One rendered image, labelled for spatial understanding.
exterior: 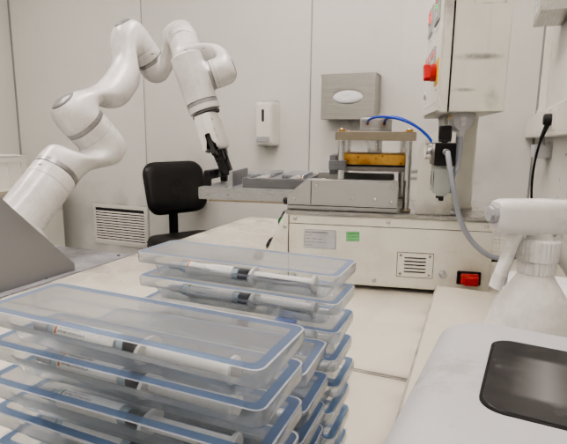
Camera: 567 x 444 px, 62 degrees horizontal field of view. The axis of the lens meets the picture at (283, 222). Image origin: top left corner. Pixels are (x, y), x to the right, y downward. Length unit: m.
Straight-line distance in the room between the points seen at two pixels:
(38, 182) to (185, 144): 2.02
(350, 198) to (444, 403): 0.85
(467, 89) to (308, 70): 1.89
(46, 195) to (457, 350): 1.14
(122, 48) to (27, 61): 2.62
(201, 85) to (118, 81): 0.35
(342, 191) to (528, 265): 0.69
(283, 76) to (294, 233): 1.94
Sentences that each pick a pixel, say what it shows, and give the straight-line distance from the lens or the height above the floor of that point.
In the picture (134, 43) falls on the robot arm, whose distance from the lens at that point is 1.65.
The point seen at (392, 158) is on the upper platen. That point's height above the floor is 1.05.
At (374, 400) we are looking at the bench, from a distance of 0.68.
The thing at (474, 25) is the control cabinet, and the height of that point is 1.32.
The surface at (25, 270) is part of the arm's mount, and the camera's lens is 1.25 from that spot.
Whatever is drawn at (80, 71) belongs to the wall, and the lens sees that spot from 3.84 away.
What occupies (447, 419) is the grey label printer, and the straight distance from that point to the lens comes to 0.25.
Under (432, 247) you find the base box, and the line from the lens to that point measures 1.09.
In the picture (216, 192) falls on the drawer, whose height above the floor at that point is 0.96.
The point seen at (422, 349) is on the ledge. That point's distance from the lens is 0.73.
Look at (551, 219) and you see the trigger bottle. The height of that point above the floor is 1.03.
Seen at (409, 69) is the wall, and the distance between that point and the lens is 2.75.
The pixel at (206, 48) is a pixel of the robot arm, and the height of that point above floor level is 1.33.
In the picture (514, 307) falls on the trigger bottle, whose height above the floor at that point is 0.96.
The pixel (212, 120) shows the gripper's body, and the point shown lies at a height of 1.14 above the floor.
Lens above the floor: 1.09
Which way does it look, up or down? 10 degrees down
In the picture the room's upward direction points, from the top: 1 degrees clockwise
